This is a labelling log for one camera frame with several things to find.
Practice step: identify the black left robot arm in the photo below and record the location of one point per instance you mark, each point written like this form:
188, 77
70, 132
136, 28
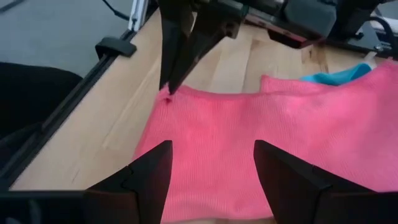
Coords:
311, 18

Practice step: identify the blue microfiber towel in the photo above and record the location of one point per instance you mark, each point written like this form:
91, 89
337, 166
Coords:
339, 76

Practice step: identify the black bulky floor object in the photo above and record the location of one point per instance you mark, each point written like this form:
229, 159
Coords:
31, 93

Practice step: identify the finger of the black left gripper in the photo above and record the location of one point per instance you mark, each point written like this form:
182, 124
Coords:
211, 31
171, 37

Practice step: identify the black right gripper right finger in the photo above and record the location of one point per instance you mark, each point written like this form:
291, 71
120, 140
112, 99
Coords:
286, 177

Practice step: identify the pink microfiber towel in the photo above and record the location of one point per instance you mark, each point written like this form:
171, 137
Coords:
233, 130
280, 84

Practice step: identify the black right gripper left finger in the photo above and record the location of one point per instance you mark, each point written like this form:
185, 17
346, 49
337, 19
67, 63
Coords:
149, 174

